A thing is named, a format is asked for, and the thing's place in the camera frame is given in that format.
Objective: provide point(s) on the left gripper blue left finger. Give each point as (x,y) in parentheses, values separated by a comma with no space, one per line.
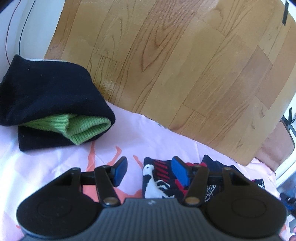
(106,176)

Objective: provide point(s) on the folded black green sweater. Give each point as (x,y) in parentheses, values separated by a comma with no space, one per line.
(53,104)

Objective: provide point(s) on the navy reindeer pattern sweater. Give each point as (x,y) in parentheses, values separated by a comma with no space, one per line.
(159,181)

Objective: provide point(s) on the pink deer print bedsheet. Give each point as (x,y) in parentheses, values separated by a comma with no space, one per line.
(133,136)

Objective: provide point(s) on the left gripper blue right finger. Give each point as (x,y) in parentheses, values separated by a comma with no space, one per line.
(185,172)

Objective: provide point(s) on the brown headboard cushion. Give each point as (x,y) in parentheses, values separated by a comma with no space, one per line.
(277,147)

